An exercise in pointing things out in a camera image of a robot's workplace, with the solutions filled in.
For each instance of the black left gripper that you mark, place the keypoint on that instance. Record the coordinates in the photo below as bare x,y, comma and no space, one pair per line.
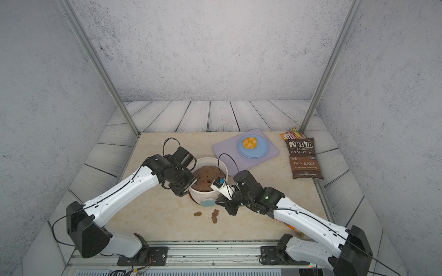
182,191

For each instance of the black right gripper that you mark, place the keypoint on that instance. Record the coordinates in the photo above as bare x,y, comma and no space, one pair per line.
232,210

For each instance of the teal scrub brush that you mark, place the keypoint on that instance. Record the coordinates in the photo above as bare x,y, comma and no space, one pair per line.
208,203

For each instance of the white ceramic pot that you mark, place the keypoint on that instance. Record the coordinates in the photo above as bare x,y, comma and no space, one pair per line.
200,196

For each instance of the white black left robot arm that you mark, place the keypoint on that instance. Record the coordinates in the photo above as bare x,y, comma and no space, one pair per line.
85,223

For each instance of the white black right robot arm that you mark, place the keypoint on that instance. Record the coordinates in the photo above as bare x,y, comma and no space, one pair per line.
346,252

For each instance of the brown mud in pot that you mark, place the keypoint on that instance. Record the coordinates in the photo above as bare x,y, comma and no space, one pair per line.
206,175

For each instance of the lavender placemat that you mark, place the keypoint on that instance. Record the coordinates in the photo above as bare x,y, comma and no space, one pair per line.
228,153

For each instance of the yellow food pieces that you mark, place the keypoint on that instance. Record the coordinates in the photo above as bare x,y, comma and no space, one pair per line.
250,143

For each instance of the blue plate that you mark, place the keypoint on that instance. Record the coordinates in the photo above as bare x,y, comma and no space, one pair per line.
259,152

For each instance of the orange pink candy bag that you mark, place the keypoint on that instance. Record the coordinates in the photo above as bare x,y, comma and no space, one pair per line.
297,232

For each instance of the brown Kettle chips bag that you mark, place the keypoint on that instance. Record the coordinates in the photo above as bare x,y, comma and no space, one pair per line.
303,160

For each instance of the small snack packet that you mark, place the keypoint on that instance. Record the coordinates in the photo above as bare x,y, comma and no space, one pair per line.
293,134

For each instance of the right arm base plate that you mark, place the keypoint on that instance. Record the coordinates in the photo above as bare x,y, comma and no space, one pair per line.
271,256

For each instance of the aluminium mounting rail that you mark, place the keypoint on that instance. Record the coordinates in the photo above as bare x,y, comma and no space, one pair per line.
216,258

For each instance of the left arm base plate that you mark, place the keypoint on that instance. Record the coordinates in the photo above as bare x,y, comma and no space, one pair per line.
148,256

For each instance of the right aluminium frame post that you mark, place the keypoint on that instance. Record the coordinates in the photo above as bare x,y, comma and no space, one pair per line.
334,57

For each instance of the aluminium frame post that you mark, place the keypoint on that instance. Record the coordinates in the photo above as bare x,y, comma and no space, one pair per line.
87,45
334,57

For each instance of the left aluminium frame post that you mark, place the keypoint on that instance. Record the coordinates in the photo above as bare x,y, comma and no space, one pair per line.
87,45

